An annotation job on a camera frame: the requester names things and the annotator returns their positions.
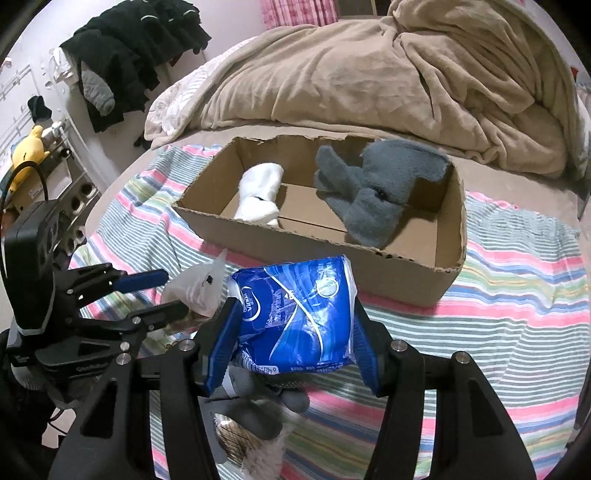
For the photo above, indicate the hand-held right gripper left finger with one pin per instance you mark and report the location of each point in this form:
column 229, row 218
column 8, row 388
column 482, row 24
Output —
column 220, row 344

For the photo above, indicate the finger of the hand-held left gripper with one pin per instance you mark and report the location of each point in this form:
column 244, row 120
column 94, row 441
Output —
column 159, row 314
column 141, row 278

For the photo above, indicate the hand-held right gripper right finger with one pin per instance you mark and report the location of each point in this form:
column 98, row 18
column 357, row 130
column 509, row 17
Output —
column 369, row 360

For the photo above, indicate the clear plastic bag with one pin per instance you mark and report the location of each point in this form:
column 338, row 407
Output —
column 201, row 288

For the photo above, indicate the blue tissue packet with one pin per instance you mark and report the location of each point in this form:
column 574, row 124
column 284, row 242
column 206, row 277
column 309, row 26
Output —
column 295, row 314

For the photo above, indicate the cardboard box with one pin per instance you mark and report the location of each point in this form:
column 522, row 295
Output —
column 351, row 221

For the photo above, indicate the metal storage rack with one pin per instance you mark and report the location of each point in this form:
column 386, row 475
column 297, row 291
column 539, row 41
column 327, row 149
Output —
column 60, row 170

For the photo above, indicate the striped bed sheet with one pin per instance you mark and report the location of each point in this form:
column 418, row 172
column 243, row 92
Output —
column 485, row 323

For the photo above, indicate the yellow plush toy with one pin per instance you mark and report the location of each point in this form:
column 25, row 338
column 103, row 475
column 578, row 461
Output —
column 28, row 150

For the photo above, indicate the white sock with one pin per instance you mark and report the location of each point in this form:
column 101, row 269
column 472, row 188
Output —
column 259, row 194

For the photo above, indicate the black hanging sock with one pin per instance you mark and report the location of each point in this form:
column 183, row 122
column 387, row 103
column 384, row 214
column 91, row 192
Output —
column 39, row 108

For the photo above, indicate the floral quilt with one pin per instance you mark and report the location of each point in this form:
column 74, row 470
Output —
column 173, row 106

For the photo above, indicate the grey hanging sock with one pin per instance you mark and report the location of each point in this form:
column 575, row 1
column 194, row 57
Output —
column 98, row 92

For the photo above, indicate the black hanging clothes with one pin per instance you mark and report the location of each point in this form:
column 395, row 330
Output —
column 134, row 60

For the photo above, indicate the beige blanket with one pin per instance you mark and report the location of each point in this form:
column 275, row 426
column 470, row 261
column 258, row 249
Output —
column 392, row 74

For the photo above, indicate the pink checked curtain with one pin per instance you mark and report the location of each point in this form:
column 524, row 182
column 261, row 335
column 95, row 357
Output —
column 295, row 11

